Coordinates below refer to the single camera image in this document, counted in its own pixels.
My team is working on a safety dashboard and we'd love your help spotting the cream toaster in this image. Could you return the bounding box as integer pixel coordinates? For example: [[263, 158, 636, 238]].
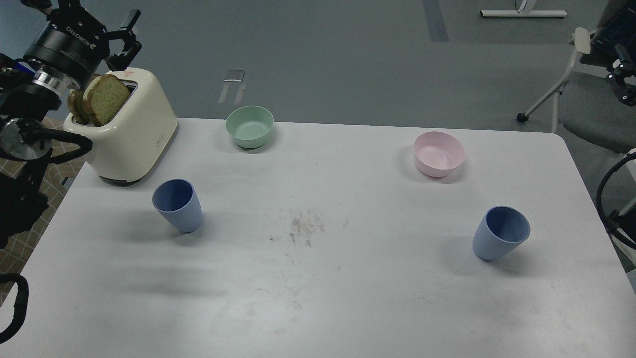
[[63, 68, 178, 186]]

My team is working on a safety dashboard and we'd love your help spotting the toast slice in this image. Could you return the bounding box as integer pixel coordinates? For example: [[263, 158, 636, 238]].
[[82, 74, 130, 127], [67, 89, 91, 125]]

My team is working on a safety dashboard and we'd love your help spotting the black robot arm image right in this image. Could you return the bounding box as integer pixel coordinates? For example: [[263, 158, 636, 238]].
[[595, 149, 636, 251]]

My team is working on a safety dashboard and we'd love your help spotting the beige checkered cloth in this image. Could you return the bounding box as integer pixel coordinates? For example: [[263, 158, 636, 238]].
[[0, 117, 86, 306]]

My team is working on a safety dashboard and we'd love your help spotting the grey office chair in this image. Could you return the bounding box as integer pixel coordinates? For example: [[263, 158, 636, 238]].
[[516, 0, 636, 154]]

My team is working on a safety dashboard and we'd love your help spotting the pink bowl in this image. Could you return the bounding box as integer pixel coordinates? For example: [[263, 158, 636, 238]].
[[413, 131, 466, 178]]

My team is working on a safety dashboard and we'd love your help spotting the black gripper, image-left arm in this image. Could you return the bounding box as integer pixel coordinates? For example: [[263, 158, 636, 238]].
[[23, 0, 142, 88]]

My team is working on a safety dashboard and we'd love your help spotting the white desk base foot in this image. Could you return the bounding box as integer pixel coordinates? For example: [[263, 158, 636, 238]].
[[479, 0, 567, 19]]

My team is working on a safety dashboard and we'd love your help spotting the front toast slice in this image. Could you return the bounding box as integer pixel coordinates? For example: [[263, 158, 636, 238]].
[[82, 74, 130, 127]]

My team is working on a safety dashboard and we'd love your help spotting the blue cup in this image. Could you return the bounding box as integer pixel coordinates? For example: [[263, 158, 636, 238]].
[[152, 179, 203, 233], [472, 206, 531, 261]]

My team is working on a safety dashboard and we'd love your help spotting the green bowl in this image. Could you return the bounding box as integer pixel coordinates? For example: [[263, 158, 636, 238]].
[[226, 105, 274, 149]]

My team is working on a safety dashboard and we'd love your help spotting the black cable loop bottom left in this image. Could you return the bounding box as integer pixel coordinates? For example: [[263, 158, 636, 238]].
[[0, 273, 29, 345]]

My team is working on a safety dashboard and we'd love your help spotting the rear toast slice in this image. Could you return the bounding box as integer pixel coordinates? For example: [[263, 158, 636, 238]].
[[67, 89, 91, 125]]

